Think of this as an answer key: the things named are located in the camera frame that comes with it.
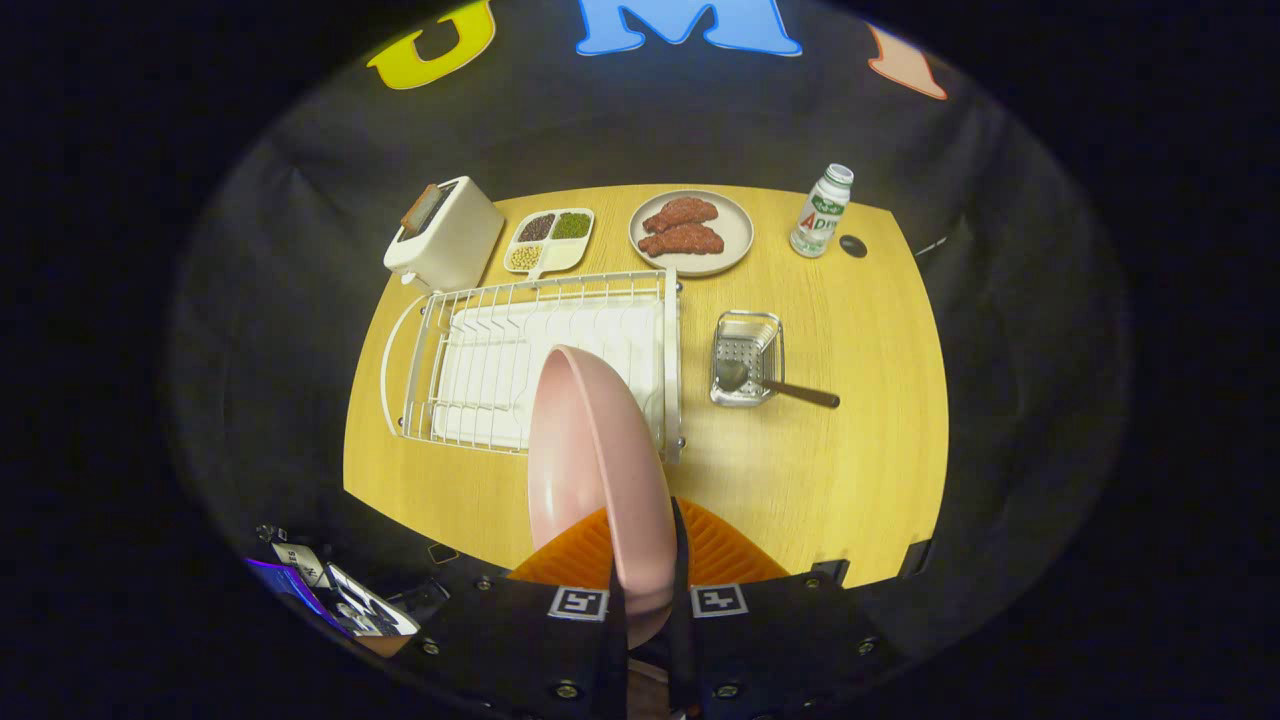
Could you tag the black table grommet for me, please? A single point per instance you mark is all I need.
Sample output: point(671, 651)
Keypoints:
point(853, 246)

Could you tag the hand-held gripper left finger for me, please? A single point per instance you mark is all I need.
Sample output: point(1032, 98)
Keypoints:
point(520, 650)

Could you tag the white divided dish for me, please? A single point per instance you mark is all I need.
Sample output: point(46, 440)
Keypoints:
point(562, 257)

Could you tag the white ribbed drain tray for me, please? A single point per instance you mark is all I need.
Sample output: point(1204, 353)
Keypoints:
point(490, 370)

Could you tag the brown meat piece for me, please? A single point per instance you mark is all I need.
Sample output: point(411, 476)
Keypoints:
point(682, 213)
point(685, 241)

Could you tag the perforated metal basket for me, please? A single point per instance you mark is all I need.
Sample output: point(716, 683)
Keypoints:
point(745, 345)

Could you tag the toasted bread slice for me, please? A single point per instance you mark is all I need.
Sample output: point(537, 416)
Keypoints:
point(420, 208)

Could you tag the white bottle with green label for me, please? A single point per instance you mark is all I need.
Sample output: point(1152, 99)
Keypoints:
point(820, 215)

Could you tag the black and white printed sheet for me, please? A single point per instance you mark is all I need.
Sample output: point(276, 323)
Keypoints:
point(365, 610)

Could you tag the white toaster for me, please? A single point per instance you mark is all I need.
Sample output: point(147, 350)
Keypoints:
point(455, 245)

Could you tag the pink plate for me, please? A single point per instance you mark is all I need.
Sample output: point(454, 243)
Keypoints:
point(600, 450)

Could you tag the pile of dark beans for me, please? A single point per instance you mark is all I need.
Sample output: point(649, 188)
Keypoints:
point(536, 227)

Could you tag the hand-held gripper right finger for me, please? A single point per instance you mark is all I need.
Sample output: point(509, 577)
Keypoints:
point(682, 620)

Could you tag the pile of yellow beans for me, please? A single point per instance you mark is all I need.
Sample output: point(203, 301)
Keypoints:
point(526, 257)

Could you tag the black table bracket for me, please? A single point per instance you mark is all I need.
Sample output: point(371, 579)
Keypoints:
point(832, 572)
point(916, 558)

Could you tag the beige round dish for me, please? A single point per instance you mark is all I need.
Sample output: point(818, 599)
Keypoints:
point(735, 235)

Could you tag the pile of green beans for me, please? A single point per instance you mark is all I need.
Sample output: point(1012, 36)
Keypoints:
point(571, 225)

